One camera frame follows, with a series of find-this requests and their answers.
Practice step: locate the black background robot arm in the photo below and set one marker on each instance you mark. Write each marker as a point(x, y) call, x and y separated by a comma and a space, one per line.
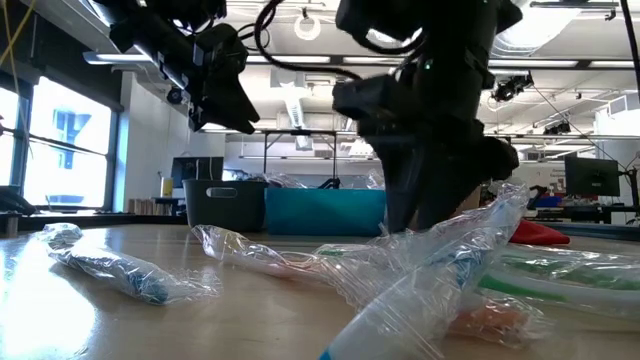
point(330, 184)
point(536, 194)

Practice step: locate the yellow container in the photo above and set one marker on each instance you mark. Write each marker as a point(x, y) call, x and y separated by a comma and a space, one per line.
point(166, 187)

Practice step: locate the black monitor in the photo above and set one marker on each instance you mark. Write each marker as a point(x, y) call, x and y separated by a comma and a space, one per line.
point(197, 172)
point(592, 177)

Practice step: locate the round black camera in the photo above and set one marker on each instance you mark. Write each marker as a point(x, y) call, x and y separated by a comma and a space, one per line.
point(174, 96)

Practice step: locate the dark grey plastic bin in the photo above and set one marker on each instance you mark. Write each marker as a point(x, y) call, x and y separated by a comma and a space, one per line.
point(245, 205)

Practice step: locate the orange toothbrush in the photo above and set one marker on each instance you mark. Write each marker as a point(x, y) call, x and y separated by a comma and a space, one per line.
point(280, 265)

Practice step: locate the black camera cluster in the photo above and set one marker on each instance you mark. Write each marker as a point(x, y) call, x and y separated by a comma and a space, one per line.
point(510, 89)

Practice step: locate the bright window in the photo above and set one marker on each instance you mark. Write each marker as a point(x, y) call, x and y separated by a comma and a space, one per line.
point(65, 150)

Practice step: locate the teal plastic bin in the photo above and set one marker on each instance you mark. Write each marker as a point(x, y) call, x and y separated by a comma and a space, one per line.
point(325, 210)

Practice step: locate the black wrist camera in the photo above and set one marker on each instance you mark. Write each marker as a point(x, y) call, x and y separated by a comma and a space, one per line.
point(365, 97)
point(230, 47)

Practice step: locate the fluorescent ceiling light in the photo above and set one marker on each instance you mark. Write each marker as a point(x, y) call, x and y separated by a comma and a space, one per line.
point(615, 64)
point(300, 59)
point(535, 63)
point(115, 58)
point(367, 60)

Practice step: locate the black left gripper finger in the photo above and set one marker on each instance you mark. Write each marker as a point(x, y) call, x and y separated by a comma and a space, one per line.
point(237, 102)
point(227, 120)

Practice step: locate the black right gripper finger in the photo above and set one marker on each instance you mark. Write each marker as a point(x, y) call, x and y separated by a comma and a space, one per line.
point(400, 190)
point(445, 195)

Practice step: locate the red plastic bin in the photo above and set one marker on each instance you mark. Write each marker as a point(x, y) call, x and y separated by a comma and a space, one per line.
point(540, 234)

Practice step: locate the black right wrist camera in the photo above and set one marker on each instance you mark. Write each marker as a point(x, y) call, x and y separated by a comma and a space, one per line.
point(365, 97)

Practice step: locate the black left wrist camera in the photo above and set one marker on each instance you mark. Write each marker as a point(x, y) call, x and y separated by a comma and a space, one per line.
point(230, 47)

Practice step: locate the wooden rack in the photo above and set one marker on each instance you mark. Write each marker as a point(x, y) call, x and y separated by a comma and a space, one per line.
point(145, 206)

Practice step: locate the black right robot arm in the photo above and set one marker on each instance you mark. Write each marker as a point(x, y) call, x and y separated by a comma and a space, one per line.
point(440, 30)

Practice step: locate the white air vent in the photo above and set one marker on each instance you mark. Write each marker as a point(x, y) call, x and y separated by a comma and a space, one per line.
point(622, 105)

